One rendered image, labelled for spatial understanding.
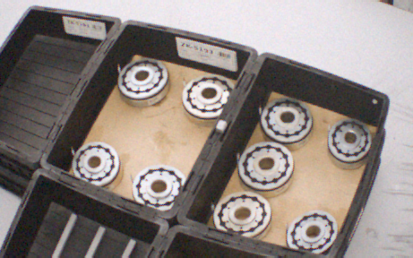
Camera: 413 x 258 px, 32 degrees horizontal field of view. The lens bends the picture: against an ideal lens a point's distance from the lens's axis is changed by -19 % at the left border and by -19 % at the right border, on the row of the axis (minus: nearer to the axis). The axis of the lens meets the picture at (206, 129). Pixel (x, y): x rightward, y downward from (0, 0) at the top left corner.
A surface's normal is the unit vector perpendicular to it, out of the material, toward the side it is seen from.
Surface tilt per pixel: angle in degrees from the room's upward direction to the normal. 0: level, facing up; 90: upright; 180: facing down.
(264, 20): 0
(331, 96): 90
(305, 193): 0
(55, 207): 0
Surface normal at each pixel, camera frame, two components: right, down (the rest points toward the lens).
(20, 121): -0.08, -0.59
